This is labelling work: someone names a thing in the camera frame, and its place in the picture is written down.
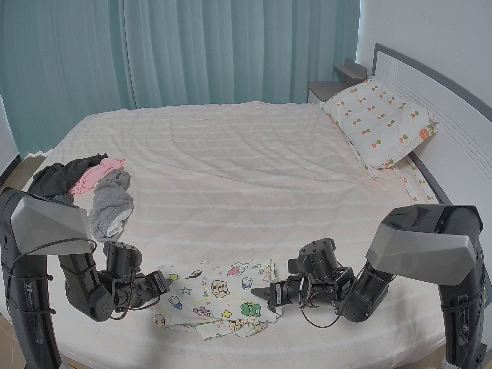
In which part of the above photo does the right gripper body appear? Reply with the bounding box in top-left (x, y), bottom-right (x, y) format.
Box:
top-left (269, 278), bottom-right (305, 307)

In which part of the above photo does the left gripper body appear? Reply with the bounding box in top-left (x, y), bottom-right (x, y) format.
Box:
top-left (145, 269), bottom-right (172, 297)

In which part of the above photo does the white printed pyjama top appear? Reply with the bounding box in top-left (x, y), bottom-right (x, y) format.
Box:
top-left (154, 259), bottom-right (283, 341)

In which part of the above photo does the grey knit garment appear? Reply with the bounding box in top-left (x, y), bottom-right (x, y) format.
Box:
top-left (88, 169), bottom-right (134, 243)

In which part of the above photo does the pink garment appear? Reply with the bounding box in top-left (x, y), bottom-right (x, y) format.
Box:
top-left (70, 157), bottom-right (125, 197)

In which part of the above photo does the bed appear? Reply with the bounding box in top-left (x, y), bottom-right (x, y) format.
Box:
top-left (0, 44), bottom-right (492, 369)

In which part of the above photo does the black garment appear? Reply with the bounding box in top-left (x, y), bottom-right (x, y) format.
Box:
top-left (30, 153), bottom-right (109, 198)

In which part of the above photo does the white printed pillow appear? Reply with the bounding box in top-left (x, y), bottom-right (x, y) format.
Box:
top-left (320, 78), bottom-right (439, 178)

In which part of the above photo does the grey bedside table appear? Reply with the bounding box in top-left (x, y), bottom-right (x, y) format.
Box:
top-left (309, 58), bottom-right (367, 104)

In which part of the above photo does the blue-green curtain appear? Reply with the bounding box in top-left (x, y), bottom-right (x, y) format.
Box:
top-left (0, 0), bottom-right (362, 158)

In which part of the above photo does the black cable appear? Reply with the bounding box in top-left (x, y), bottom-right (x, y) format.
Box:
top-left (298, 279), bottom-right (349, 328)
top-left (109, 294), bottom-right (162, 321)

